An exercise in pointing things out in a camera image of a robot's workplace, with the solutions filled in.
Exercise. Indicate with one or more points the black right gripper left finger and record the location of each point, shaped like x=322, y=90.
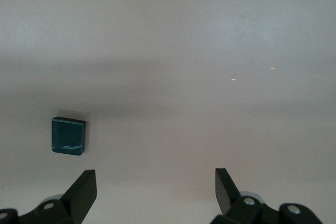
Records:
x=78, y=200

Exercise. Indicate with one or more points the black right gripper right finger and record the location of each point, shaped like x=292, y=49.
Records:
x=231, y=200

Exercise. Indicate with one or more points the black phone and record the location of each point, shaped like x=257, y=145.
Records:
x=68, y=136

